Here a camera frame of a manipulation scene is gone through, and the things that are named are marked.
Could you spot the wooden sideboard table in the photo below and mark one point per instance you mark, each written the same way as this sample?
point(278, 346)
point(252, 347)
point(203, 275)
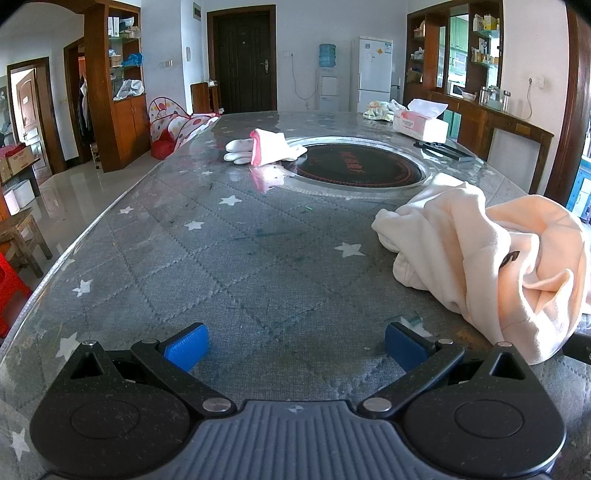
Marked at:
point(480, 115)

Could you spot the white water dispenser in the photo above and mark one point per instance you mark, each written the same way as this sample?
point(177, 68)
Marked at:
point(327, 87)

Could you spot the microwave oven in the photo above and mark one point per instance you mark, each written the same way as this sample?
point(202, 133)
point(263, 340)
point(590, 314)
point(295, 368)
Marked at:
point(456, 89)

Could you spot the black flat tray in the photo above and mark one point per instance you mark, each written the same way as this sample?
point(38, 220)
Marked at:
point(443, 148)

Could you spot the grey star quilted table cover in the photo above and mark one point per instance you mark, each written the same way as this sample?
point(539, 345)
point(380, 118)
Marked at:
point(277, 258)

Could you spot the polka dot play tent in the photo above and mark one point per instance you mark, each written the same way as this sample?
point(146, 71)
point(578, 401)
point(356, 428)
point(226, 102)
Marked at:
point(184, 127)

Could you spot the tall wooden shelf cabinet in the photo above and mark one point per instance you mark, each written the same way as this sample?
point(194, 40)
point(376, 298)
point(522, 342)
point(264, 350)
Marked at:
point(124, 124)

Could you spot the hanging dark coats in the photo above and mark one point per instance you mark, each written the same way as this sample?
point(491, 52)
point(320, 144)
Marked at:
point(85, 110)

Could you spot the small wooden cabinet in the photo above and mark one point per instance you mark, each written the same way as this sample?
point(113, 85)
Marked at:
point(203, 97)

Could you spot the white gloves with pink cuffs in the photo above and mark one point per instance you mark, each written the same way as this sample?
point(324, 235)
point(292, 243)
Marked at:
point(263, 147)

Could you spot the blue water bottle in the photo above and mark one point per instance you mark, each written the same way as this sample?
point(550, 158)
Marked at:
point(328, 55)

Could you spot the wooden display shelf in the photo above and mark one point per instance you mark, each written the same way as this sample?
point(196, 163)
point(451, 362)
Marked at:
point(431, 55)

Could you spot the white tissue box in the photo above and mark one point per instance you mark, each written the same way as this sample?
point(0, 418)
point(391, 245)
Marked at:
point(418, 127)

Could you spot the white refrigerator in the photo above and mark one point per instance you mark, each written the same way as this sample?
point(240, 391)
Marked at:
point(369, 69)

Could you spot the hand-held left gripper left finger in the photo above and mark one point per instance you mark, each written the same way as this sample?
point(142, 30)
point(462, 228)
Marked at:
point(187, 346)

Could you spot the white storage box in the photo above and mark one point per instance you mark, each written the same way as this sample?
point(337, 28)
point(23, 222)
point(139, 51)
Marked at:
point(21, 194)

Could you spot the white bowl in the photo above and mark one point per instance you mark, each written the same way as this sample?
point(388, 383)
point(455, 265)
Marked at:
point(468, 96)

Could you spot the cream sweatshirt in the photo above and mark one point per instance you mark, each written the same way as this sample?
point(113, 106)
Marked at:
point(461, 240)

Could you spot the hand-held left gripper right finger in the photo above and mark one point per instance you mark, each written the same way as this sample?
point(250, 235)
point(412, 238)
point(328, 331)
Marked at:
point(406, 346)

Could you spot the red plastic stool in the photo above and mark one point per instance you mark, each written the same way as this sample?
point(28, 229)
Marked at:
point(9, 286)

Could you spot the glass jar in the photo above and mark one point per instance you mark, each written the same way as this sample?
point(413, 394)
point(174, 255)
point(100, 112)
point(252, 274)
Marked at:
point(484, 96)
point(506, 100)
point(495, 94)

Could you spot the wooden stool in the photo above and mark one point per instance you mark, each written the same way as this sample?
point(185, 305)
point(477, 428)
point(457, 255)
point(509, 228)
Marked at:
point(18, 226)

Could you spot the blue balcony cabinet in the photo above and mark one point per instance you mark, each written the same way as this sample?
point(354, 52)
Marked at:
point(581, 189)

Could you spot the round built-in black hotplate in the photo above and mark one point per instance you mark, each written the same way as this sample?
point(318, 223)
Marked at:
point(360, 166)

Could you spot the cardboard boxes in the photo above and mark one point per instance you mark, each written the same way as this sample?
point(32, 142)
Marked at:
point(18, 159)

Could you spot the dark wooden entrance door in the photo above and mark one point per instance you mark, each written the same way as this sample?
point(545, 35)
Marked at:
point(240, 60)

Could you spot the patterned crumpled cloth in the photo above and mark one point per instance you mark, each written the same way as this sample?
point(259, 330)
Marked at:
point(376, 110)

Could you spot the brown interior door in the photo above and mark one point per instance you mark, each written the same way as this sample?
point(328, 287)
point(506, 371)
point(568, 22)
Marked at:
point(27, 101)

